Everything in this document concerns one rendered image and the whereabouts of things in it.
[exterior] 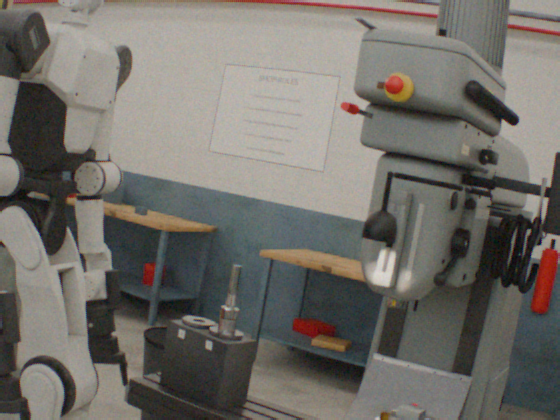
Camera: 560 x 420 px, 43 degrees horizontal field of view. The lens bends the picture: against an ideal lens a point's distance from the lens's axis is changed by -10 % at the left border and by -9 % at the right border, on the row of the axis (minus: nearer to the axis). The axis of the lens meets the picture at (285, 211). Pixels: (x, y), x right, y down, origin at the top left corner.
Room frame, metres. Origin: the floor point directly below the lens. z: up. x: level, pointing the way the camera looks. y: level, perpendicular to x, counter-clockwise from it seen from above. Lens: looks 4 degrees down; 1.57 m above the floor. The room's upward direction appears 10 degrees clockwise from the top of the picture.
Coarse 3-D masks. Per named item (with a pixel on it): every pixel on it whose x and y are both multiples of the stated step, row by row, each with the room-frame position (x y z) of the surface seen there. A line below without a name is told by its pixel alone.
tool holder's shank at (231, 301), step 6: (234, 270) 1.94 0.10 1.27; (240, 270) 1.95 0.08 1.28; (234, 276) 1.94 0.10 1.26; (240, 276) 1.95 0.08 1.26; (234, 282) 1.94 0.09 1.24; (234, 288) 1.94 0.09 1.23; (228, 294) 1.94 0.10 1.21; (234, 294) 1.94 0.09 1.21; (228, 300) 1.94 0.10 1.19; (234, 300) 1.94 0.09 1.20; (228, 306) 1.94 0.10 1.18; (234, 306) 1.94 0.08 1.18
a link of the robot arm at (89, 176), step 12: (108, 108) 1.75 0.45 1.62; (108, 120) 1.75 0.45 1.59; (96, 132) 1.73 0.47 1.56; (108, 132) 1.76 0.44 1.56; (96, 144) 1.74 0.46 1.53; (108, 144) 1.77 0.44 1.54; (96, 156) 1.74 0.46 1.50; (108, 156) 1.81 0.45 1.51; (84, 168) 1.71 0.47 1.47; (96, 168) 1.70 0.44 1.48; (120, 168) 1.82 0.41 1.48; (72, 180) 1.72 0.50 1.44; (84, 180) 1.71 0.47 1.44; (96, 180) 1.70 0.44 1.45; (120, 180) 1.81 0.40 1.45; (84, 192) 1.71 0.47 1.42; (96, 192) 1.71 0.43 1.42
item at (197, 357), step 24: (168, 336) 1.99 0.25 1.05; (192, 336) 1.94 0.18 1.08; (216, 336) 1.91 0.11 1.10; (240, 336) 1.93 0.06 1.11; (168, 360) 1.98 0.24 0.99; (192, 360) 1.93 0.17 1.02; (216, 360) 1.88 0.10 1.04; (240, 360) 1.92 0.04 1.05; (168, 384) 1.98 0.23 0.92; (192, 384) 1.92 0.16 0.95; (216, 384) 1.88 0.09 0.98; (240, 384) 1.93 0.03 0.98; (216, 408) 1.87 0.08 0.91
